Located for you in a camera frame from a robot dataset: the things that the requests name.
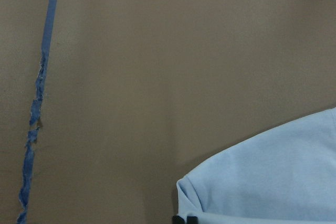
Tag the light blue t-shirt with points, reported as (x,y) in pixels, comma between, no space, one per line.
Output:
(283,175)

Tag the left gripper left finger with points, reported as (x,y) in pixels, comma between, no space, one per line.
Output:
(177,220)

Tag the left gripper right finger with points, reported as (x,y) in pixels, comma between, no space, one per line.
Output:
(192,220)

